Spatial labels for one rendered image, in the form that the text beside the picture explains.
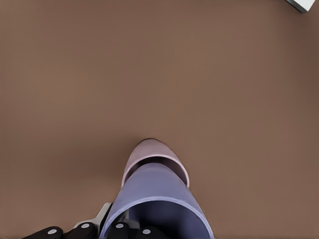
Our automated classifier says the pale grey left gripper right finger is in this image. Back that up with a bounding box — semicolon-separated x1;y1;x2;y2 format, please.
107;209;163;239

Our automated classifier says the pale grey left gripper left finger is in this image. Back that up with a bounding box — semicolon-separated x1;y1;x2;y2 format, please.
21;202;113;239

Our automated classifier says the purple cup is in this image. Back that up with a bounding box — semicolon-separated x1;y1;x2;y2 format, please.
99;163;215;239

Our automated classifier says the pink cup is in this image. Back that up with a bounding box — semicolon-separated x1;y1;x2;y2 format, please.
121;138;190;189

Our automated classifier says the silver frame post foot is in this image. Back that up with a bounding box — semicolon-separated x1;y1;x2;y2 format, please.
285;0;315;14

